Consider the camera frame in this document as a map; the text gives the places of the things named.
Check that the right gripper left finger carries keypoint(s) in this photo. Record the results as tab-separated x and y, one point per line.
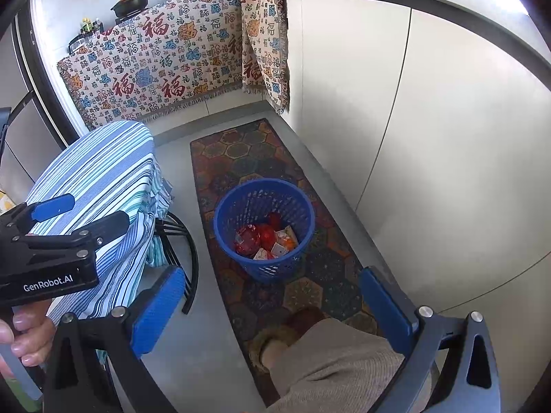
153	308

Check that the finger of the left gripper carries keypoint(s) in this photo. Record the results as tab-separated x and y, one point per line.
103	230
47	209

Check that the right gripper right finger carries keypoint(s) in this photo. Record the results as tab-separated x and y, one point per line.
394	312

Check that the red snack wrapper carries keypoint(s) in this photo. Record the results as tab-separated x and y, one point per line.
248	240

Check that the crushed red white paper cup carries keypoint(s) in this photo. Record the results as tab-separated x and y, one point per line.
286	242

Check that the red plastic bag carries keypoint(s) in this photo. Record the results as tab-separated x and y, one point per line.
268	229

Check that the green sleeved left forearm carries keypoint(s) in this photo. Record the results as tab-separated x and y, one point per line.
28	404

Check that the person's left hand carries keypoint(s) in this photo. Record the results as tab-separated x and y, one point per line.
30	333

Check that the striped blue green tablecloth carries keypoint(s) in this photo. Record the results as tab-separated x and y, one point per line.
110	169

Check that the stainless steel refrigerator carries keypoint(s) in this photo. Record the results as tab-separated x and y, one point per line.
30	146

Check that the black metal chair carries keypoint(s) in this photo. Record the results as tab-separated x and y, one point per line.
179	250

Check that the dark hexagon pattern rug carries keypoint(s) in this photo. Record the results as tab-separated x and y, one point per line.
328	273

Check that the brown fuzzy slipper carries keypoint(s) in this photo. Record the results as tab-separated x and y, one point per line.
296	325

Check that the blue plastic waste basket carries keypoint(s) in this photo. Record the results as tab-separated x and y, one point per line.
250	203

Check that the patterned Chinese character blanket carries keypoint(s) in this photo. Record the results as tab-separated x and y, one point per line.
177	54

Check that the black clay pot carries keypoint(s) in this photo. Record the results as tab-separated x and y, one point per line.
125	8

